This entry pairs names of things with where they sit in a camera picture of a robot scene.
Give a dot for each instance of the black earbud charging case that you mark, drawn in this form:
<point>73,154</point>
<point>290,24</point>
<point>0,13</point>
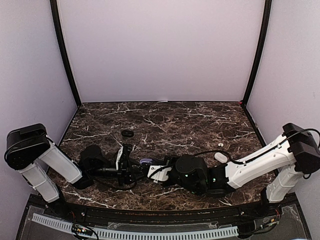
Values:
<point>127,133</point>

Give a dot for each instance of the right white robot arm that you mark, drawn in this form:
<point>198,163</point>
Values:
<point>295,152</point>

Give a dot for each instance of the white charging case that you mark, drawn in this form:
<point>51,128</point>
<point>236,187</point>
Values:
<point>220,157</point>

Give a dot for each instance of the left black frame post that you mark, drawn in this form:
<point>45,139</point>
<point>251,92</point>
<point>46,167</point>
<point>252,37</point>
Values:
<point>63,51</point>

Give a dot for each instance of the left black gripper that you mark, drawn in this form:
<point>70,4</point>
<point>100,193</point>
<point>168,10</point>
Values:
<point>126,170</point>

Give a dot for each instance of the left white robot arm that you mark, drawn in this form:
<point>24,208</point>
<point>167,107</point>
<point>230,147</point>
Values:
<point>26,147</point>

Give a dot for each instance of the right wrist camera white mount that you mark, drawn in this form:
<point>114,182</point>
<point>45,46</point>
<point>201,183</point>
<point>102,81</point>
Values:
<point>158,171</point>

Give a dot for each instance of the black frame post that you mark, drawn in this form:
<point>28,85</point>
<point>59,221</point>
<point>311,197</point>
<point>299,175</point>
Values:
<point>63,51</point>
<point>258,52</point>

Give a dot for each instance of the right black frame post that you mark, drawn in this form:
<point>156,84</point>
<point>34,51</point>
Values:
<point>258,52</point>

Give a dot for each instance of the purple charging case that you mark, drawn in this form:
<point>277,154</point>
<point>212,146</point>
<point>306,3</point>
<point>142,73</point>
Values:
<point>146,161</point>

